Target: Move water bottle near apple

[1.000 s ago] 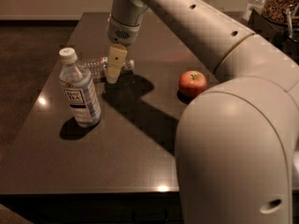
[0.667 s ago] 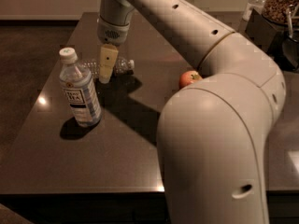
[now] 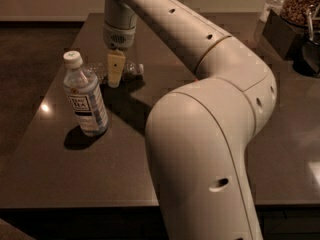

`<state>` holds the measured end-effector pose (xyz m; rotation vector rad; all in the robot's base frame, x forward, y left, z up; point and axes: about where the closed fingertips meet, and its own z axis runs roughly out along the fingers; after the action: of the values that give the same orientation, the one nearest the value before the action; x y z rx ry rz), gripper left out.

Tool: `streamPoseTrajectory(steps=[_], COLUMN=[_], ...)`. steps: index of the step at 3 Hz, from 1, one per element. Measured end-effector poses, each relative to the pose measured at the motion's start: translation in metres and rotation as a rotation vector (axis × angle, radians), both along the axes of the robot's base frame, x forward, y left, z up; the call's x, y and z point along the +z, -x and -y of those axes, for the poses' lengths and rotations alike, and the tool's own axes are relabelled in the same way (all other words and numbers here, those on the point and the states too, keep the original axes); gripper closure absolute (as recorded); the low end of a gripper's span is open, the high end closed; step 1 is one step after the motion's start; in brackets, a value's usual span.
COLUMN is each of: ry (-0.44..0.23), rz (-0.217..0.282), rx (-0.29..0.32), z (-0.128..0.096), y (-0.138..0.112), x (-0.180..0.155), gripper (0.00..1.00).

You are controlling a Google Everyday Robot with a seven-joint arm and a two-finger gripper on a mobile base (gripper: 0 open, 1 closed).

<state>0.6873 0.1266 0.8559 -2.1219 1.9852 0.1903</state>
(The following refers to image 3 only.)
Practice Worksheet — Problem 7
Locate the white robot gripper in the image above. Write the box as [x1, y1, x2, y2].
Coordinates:
[103, 22, 136, 88]

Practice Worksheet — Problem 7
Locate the clear water bottle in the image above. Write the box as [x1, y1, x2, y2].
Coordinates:
[87, 61, 144, 84]

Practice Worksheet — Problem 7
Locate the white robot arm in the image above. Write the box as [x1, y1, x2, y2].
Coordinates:
[105, 0, 277, 240]

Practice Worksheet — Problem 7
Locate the upright tea bottle white cap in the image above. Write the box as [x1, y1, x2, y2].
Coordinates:
[63, 51, 108, 137]

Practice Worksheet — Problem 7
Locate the clear plastic bottle in background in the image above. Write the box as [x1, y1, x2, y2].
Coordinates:
[254, 0, 284, 41]

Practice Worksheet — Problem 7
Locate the black box stand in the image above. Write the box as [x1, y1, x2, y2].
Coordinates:
[262, 10, 320, 77]

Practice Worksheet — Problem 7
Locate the glass jar of granola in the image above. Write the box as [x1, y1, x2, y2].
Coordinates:
[280, 0, 320, 27]

